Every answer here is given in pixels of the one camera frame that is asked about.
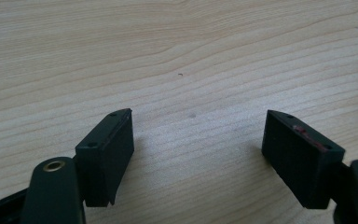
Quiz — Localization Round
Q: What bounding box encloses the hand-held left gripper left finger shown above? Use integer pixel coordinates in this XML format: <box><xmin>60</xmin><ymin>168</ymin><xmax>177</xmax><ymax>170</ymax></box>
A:
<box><xmin>75</xmin><ymin>107</ymin><xmax>135</xmax><ymax>208</ymax></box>

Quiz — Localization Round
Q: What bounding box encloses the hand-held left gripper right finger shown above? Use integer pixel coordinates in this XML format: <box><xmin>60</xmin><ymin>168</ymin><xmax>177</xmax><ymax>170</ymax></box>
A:
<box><xmin>261</xmin><ymin>109</ymin><xmax>346</xmax><ymax>210</ymax></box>

